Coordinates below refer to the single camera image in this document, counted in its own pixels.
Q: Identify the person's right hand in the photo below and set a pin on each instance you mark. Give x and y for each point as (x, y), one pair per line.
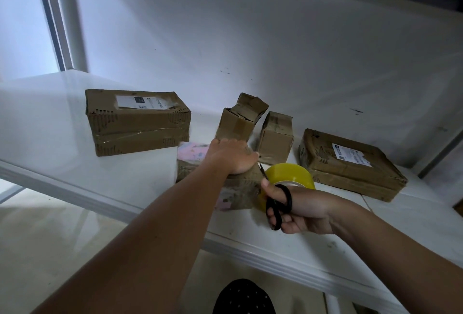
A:
(307, 210)

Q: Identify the person's left hand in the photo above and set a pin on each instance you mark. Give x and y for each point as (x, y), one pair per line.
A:
(230, 157)

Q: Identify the pink carton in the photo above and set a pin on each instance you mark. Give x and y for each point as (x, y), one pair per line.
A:
(242, 194)

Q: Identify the yellow tape roll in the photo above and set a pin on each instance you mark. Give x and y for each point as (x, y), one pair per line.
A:
(289, 174)

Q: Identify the corrugated cardboard box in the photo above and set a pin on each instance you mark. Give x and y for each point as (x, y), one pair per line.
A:
(239, 115)

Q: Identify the small cardboard box red label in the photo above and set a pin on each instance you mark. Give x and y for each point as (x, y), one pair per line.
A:
(276, 136)

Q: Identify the long cardboard box white label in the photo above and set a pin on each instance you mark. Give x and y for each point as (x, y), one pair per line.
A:
(137, 126)

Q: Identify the person's right forearm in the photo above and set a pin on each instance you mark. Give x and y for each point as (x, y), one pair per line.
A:
(412, 267)

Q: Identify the person's left forearm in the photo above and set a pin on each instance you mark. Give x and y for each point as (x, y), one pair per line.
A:
(137, 259)

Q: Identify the person's black trousers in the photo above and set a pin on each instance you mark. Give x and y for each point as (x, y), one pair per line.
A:
(244, 297)

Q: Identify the white tube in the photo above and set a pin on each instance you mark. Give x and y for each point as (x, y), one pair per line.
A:
(332, 304)

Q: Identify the white metal shelf rack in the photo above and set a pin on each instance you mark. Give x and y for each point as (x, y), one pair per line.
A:
(36, 122)

